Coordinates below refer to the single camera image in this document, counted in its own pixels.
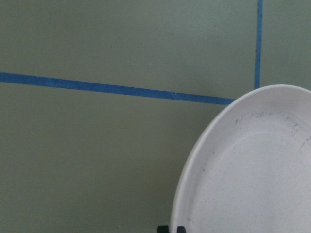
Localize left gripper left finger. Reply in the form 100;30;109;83
157;225;169;233

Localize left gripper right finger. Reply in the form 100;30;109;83
176;226;186;233

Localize pink plate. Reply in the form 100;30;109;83
169;85;311;233

